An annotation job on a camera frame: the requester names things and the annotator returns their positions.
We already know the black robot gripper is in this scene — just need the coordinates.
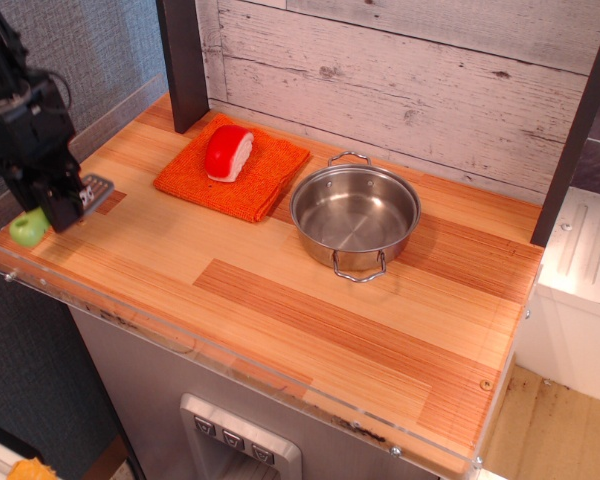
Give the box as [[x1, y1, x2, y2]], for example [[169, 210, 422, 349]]
[[0, 79, 94, 233]]

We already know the green handled grey spatula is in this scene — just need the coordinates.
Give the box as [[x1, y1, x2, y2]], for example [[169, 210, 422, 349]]
[[9, 174, 114, 247]]

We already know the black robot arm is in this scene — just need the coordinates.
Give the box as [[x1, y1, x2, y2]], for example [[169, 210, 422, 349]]
[[0, 12, 87, 232]]

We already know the red white toy sushi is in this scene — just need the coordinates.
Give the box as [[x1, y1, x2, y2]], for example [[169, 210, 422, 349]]
[[204, 125, 254, 182]]

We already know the orange folded cloth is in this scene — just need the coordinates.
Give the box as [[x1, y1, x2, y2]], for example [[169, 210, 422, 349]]
[[154, 114, 310, 222]]

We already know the grey cabinet front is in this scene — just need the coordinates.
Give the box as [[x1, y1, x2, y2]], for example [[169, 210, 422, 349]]
[[68, 305, 441, 480]]

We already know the clear acrylic table guard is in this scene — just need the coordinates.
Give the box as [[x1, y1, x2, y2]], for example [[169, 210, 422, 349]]
[[0, 96, 542, 479]]

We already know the silver dispenser panel with buttons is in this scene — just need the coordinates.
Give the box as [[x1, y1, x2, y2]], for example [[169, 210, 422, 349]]
[[180, 393, 303, 479]]

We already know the yellow object bottom left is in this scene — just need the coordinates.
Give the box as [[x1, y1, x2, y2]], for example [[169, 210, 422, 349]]
[[6, 458, 58, 480]]

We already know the stainless steel pot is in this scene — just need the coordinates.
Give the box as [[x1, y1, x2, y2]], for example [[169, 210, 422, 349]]
[[289, 151, 421, 283]]

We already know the white cabinet at right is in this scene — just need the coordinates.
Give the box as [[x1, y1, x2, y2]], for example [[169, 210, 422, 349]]
[[515, 188, 600, 400]]

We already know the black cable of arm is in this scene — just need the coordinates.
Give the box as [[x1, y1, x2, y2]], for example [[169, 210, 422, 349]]
[[44, 69, 74, 117]]

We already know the dark grey left post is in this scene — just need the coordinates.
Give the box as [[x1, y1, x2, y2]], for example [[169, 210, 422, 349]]
[[156, 0, 209, 133]]

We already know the dark grey post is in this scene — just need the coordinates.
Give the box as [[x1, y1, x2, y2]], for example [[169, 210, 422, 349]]
[[156, 0, 209, 133], [531, 46, 600, 247]]

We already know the dark grey right post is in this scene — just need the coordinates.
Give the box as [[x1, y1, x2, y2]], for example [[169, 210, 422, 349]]
[[531, 46, 600, 247]]

